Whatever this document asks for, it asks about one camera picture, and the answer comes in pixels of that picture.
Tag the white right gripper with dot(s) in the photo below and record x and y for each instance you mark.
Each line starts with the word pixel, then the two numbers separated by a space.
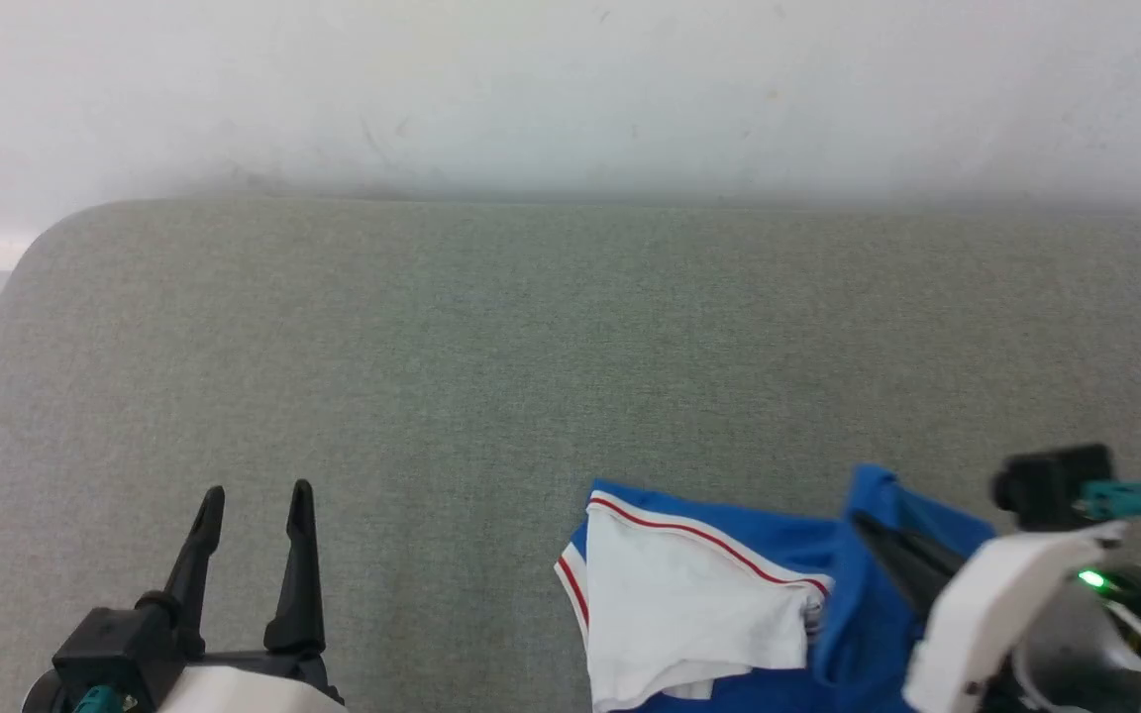
pixel 977 614

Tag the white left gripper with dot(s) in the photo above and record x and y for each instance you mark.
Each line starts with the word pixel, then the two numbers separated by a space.
pixel 244 693

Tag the blue white red-striped garment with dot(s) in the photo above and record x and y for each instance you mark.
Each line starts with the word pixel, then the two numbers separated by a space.
pixel 689 604

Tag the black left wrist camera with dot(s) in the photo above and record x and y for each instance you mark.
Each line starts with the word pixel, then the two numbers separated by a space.
pixel 120 644

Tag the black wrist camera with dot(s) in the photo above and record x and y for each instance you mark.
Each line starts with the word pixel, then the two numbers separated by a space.
pixel 120 644
pixel 1046 485

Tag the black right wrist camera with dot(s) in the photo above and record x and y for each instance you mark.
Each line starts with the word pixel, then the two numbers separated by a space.
pixel 1046 485

